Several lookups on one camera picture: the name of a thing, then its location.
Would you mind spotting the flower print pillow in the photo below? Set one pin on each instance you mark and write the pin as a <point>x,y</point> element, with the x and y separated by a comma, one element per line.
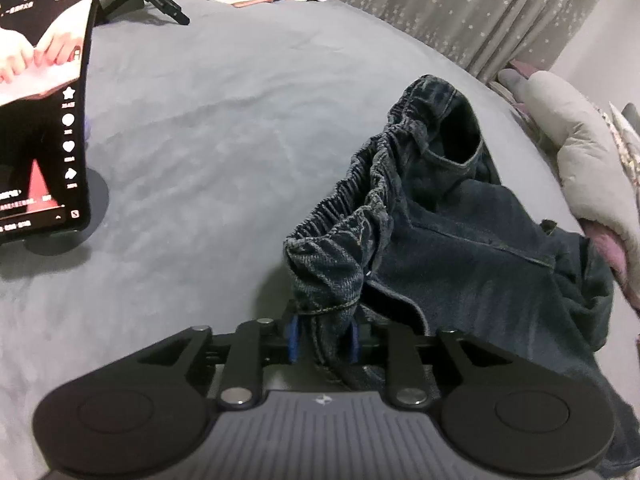
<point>625,135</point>

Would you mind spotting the grey duvet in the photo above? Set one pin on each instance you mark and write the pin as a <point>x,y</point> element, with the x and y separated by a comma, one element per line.
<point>580,135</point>

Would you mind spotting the grey bed sheet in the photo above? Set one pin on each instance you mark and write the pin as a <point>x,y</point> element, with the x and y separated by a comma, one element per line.
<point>225,135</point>

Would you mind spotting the grey star print curtain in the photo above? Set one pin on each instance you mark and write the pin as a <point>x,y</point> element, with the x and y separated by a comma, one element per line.
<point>450,5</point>

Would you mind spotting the black smartphone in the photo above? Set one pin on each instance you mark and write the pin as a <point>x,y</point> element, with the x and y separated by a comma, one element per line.
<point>40,110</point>

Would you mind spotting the pink blanket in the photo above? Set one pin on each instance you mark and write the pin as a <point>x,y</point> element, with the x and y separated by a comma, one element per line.
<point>607,250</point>

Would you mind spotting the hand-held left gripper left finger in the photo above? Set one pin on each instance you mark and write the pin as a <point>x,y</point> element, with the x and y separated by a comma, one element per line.
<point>293,337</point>

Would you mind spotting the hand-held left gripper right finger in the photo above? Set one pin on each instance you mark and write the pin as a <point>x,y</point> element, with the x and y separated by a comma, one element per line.
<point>354,342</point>

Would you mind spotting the dark blue jeans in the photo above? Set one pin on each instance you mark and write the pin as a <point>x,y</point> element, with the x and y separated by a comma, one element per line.
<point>475,260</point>

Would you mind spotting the lilac cloth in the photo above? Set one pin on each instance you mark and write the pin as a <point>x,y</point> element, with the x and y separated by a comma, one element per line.
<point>88,130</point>

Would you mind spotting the small grey pink cushion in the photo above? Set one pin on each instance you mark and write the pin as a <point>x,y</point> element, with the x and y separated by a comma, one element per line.
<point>517,77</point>

